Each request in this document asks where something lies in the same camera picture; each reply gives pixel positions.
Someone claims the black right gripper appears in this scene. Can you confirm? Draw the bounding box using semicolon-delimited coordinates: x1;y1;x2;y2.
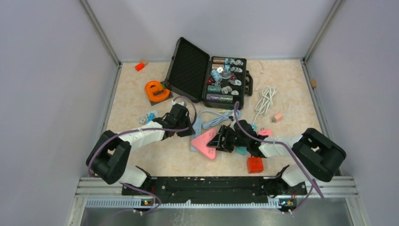
207;125;248;153

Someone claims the light blue power strip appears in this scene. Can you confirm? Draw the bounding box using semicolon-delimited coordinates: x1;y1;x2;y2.
191;116;202;141

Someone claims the pink triangular power strip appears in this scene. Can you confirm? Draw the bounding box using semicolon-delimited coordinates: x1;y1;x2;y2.
191;128;217;160

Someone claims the small blue plug adapter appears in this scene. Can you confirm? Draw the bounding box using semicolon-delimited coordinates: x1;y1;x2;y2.
146;113;155;123

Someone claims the red cube socket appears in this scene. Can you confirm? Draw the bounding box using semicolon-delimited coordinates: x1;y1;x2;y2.
247;157;264;174

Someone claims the small pink plug adapter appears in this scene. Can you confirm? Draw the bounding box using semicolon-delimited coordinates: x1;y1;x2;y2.
271;113;283;123

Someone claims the teal power strip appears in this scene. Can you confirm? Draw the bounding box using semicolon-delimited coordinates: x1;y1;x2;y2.
235;124;257;156

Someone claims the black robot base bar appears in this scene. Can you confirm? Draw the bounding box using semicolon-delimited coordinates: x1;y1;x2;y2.
121;176;308;205

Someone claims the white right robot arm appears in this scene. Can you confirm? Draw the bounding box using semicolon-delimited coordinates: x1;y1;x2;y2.
207;120;347;194

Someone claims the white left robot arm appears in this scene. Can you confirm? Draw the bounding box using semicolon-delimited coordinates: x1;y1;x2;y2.
86;100;194;195

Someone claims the light blue plug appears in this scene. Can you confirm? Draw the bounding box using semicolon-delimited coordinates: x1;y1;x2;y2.
202;122;211;129

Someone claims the orange tape dispenser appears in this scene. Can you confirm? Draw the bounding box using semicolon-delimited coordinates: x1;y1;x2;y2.
144;81;171;104

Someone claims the black open carrying case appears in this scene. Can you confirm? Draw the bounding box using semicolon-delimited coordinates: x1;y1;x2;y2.
164;37;254;110

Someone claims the small red block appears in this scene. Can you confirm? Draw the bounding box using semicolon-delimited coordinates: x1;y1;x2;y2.
135;63;146;72

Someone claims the small wooden block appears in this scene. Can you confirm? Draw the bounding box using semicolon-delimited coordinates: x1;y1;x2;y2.
140;59;148;66

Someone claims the light blue cable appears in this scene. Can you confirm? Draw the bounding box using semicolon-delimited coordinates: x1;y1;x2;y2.
198;108;242;129

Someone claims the white coiled cable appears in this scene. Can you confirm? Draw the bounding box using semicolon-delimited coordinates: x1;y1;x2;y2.
252;86;278;125

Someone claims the wooden block on rail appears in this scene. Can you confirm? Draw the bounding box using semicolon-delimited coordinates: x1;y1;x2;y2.
310;79;317;89

